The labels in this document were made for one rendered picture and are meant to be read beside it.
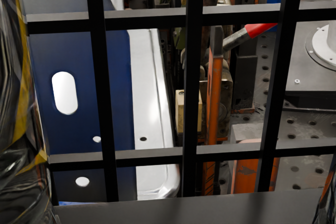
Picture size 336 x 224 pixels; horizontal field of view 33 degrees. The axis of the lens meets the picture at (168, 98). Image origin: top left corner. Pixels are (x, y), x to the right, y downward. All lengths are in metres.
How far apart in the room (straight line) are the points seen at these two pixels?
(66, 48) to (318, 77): 0.92
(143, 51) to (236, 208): 0.83
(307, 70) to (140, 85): 0.56
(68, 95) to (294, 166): 0.53
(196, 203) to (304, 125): 1.16
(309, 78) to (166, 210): 1.20
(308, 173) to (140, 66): 0.45
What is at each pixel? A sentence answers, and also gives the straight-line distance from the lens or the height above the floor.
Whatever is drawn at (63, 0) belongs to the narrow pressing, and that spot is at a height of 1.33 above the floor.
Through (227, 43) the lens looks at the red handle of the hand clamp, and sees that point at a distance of 0.84.
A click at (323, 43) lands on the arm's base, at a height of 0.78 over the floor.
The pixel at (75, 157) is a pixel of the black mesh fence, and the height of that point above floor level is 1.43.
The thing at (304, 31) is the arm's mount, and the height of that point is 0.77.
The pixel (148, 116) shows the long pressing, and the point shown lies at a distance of 0.86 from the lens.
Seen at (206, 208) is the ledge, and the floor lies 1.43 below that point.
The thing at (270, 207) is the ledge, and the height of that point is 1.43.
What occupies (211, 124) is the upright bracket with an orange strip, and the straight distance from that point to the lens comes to 0.78.
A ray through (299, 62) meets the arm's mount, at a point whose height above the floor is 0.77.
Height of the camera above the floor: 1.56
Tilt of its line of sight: 39 degrees down
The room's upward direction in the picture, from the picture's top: straight up
